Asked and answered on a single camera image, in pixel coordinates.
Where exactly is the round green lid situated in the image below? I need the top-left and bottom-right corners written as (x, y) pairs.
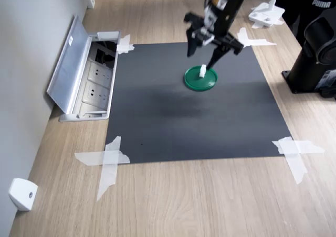
top-left (183, 66), bottom-right (219, 92)

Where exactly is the white tape cross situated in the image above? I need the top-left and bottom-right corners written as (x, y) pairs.
top-left (74, 135), bottom-right (131, 202)
top-left (271, 136), bottom-right (326, 186)
top-left (115, 34), bottom-right (135, 56)
top-left (237, 27), bottom-right (278, 49)

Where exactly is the dark grey mat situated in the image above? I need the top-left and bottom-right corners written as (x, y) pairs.
top-left (104, 41), bottom-right (293, 165)

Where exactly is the white power socket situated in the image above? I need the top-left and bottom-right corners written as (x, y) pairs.
top-left (81, 82), bottom-right (110, 108)
top-left (86, 61), bottom-right (112, 84)

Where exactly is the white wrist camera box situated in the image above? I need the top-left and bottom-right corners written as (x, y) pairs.
top-left (201, 5), bottom-right (218, 46)

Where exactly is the white camera stand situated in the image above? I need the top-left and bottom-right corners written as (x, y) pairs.
top-left (248, 0), bottom-right (286, 29)

